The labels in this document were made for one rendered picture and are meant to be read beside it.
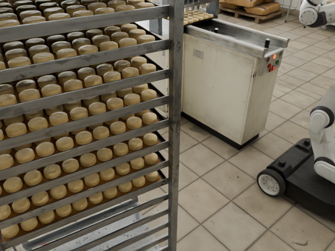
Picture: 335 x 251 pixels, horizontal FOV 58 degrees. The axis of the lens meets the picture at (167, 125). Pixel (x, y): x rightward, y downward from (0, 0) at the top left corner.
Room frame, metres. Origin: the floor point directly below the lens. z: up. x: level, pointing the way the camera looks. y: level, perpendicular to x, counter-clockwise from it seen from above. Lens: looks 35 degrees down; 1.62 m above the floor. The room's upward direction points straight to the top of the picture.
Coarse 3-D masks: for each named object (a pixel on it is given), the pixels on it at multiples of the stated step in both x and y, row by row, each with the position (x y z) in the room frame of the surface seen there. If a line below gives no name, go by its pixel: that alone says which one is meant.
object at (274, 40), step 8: (208, 24) 2.63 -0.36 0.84; (216, 24) 2.56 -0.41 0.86; (224, 24) 2.50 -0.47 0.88; (232, 24) 2.44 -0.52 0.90; (240, 32) 2.38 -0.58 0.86; (248, 32) 2.32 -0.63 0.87; (256, 32) 2.27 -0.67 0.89; (264, 32) 2.24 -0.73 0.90; (264, 40) 2.21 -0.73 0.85; (272, 40) 2.16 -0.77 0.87; (280, 40) 2.12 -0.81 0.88; (288, 40) 2.08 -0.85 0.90
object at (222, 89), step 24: (192, 48) 2.35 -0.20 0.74; (216, 48) 2.16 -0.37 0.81; (192, 72) 2.33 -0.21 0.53; (216, 72) 2.15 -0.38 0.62; (240, 72) 1.98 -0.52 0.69; (192, 96) 2.32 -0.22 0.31; (216, 96) 2.13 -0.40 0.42; (240, 96) 1.96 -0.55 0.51; (264, 96) 2.04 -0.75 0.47; (192, 120) 2.35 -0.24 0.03; (216, 120) 2.11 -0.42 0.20; (240, 120) 1.93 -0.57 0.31; (264, 120) 2.09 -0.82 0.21; (240, 144) 1.91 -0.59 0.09
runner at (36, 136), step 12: (120, 108) 0.75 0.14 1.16; (132, 108) 0.76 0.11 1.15; (144, 108) 0.78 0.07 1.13; (84, 120) 0.69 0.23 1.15; (96, 120) 0.71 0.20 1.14; (108, 120) 0.73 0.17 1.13; (36, 132) 0.63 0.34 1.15; (48, 132) 0.64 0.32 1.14; (60, 132) 0.66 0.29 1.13; (0, 144) 0.59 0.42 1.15; (12, 144) 0.60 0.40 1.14; (24, 144) 0.61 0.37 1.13
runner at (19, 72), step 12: (120, 48) 0.75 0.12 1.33; (132, 48) 0.77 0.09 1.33; (144, 48) 0.79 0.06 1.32; (156, 48) 0.80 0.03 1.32; (168, 48) 0.82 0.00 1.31; (60, 60) 0.68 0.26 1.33; (72, 60) 0.69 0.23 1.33; (84, 60) 0.71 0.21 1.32; (96, 60) 0.72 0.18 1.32; (108, 60) 0.74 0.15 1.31; (0, 72) 0.61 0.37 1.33; (12, 72) 0.63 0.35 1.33; (24, 72) 0.64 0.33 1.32; (36, 72) 0.65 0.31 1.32; (48, 72) 0.66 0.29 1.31
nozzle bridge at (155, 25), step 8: (152, 0) 2.42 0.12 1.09; (160, 0) 2.35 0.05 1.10; (168, 0) 2.30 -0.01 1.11; (200, 0) 2.59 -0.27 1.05; (208, 0) 2.64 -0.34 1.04; (216, 0) 2.71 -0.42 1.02; (208, 8) 2.89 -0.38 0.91; (216, 8) 2.83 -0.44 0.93; (152, 24) 2.43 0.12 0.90; (160, 24) 2.38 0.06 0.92; (160, 32) 2.38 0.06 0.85
